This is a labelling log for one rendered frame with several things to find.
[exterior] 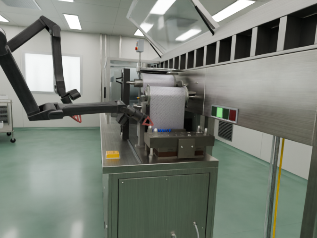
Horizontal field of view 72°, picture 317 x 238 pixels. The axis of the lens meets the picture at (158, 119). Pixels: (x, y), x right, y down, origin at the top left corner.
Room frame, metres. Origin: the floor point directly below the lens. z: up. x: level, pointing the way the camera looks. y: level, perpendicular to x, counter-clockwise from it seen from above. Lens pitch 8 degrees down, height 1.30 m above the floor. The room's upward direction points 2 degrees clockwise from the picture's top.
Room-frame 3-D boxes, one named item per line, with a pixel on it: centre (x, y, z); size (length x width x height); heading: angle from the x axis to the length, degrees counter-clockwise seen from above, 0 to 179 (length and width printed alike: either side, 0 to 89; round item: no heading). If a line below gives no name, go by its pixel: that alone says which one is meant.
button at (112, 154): (1.23, 0.26, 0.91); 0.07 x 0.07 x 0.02; 15
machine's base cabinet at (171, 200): (2.37, 0.28, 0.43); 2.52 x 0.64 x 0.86; 15
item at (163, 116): (1.42, -0.06, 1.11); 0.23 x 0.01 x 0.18; 105
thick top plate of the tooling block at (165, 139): (1.32, -0.13, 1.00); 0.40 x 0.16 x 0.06; 105
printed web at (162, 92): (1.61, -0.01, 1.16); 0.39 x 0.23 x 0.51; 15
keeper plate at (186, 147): (1.23, -0.17, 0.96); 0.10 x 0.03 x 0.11; 105
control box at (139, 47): (1.98, 0.19, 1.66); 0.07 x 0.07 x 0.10; 23
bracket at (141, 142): (1.47, 0.12, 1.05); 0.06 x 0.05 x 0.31; 105
